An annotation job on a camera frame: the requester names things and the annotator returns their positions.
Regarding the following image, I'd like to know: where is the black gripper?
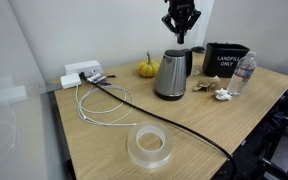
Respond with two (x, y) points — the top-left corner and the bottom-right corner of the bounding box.
(161, 0), (202, 45)

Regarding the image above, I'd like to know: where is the stainless steel electric kettle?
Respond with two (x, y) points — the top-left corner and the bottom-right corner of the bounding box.
(153, 48), (194, 102)

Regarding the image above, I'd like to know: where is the black round disc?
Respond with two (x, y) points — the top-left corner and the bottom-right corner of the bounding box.
(190, 46), (207, 55)

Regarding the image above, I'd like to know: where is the black landfill only bin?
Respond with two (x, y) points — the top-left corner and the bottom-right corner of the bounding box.
(202, 42), (251, 79)

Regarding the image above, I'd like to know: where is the small orange pumpkin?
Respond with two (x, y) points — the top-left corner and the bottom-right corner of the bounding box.
(137, 50), (161, 79)

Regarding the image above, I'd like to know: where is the clear plastic water bottle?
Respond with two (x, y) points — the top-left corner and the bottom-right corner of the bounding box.
(227, 50), (258, 97)

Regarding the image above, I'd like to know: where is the small silver usb hub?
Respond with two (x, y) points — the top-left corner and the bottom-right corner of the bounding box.
(86, 73), (108, 85)

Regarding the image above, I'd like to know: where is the white power strip box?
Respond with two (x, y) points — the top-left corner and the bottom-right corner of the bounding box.
(64, 59), (104, 78)

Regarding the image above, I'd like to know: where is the white power adapter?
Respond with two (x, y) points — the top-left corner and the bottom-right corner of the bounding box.
(60, 72), (83, 90)

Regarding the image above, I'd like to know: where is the clear tape roll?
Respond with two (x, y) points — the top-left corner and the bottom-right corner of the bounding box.
(126, 120), (174, 169)

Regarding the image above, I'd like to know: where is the thick black power cable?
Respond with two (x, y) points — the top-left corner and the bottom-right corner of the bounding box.
(78, 71), (238, 180)

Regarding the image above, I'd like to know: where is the thin white charging cable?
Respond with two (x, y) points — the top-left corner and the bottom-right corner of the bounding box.
(74, 83), (139, 128)

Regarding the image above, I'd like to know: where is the black metal cart frame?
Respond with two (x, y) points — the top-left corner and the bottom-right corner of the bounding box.
(213, 73), (288, 180)

